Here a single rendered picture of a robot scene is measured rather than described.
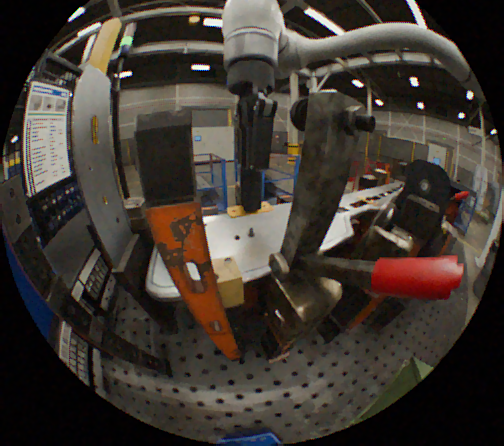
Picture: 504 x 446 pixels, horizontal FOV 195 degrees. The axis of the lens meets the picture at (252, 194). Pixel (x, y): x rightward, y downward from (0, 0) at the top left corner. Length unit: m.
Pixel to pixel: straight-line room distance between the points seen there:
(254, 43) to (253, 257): 0.33
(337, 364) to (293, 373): 0.12
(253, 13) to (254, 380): 0.72
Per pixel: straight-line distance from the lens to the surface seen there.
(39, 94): 0.58
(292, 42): 0.40
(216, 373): 0.49
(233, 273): 0.15
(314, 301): 0.16
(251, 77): 0.23
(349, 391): 0.55
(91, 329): 0.28
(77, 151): 0.26
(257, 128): 0.19
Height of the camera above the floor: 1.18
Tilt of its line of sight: 21 degrees down
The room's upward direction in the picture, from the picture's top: straight up
